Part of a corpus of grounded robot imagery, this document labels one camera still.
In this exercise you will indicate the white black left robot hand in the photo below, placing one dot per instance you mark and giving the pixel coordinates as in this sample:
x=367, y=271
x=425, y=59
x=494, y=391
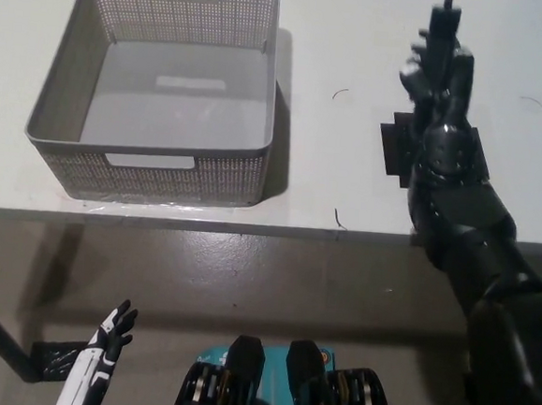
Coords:
x=93, y=367

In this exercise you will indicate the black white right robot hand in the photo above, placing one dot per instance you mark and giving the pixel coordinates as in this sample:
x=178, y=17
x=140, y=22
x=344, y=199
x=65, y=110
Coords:
x=446, y=150

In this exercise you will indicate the black table foot plate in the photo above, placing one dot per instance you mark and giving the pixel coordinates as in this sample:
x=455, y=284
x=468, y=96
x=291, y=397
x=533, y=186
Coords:
x=54, y=361

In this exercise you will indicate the black tape patch mat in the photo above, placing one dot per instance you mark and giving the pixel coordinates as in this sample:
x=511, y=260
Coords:
x=397, y=147

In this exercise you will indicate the black teal robot torso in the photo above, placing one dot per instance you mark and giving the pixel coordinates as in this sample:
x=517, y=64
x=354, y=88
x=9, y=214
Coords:
x=247, y=379

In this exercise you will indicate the clear adhesive tape strip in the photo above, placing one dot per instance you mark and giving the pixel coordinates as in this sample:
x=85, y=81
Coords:
x=158, y=205

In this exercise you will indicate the grey perforated plastic basket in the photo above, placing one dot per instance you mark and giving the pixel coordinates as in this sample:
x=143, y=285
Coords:
x=176, y=92

